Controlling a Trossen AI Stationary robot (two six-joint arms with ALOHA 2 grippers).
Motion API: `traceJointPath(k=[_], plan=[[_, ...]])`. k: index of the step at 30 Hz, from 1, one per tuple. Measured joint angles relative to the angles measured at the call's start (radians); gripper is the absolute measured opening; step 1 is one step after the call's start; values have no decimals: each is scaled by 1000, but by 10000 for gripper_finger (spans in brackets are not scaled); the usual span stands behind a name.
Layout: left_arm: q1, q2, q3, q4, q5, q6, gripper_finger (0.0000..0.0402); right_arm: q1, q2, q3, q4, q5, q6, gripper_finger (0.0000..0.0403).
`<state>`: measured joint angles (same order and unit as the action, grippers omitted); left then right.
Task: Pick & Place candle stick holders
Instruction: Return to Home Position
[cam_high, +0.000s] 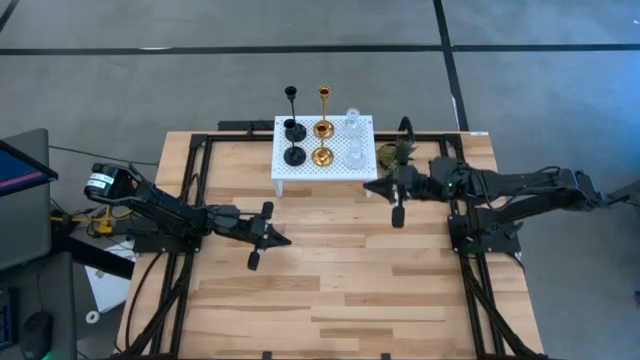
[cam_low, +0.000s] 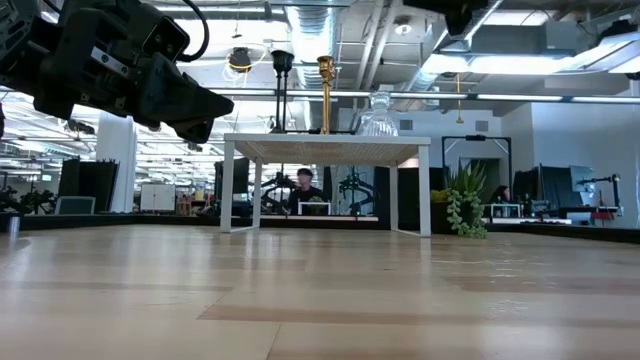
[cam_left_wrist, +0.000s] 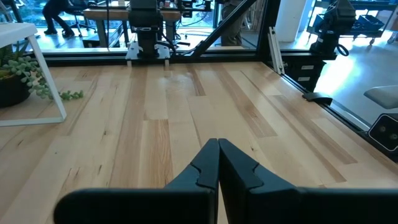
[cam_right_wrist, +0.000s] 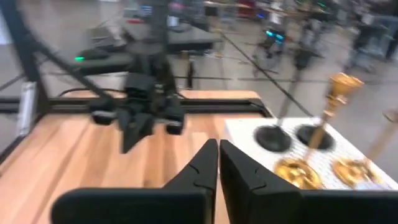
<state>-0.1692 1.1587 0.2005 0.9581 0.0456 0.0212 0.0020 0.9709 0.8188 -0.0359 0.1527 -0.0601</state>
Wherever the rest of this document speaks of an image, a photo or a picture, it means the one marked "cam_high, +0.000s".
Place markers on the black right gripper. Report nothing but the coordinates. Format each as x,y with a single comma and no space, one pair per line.
412,185

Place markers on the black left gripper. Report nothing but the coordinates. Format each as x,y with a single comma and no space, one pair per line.
257,230

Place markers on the clear ribbed glass candle holder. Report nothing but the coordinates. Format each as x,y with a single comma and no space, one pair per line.
351,125
354,159

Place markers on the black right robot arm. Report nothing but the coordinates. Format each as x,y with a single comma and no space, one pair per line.
525,182

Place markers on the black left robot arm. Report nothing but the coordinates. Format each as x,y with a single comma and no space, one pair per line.
160,210

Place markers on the green potted succulent plant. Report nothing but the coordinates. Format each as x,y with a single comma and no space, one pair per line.
395,152

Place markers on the white perforated metal shelf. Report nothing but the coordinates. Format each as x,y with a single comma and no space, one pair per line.
335,172

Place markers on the yellow clamp tool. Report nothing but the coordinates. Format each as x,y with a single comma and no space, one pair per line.
105,222

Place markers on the white paper sheet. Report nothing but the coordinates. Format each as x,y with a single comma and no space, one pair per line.
107,290

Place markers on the white tape roll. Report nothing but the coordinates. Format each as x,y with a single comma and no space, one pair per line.
86,317

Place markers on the dark grey side desk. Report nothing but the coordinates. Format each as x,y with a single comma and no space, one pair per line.
55,300

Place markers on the grey computer monitor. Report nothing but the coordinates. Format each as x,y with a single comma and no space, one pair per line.
25,225

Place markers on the black computer mouse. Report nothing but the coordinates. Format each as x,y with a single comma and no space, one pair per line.
36,332

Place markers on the blue-lit laptop screen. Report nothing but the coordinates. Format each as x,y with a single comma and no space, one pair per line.
20,170

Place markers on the black keyboard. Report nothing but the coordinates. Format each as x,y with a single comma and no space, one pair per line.
5,320

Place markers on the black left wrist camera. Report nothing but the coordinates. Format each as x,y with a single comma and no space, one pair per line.
227,214

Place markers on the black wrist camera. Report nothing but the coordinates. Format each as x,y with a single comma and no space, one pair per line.
227,214
442,170

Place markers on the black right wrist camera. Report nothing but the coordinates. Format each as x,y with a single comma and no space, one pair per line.
442,170

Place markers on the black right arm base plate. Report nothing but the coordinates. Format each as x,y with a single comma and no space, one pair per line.
480,245

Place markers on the black aluminium table frame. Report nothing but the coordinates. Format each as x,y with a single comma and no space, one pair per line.
235,138

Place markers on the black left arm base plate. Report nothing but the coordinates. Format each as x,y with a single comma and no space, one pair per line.
165,245

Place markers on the black rear mount bar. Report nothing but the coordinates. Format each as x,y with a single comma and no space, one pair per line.
240,125

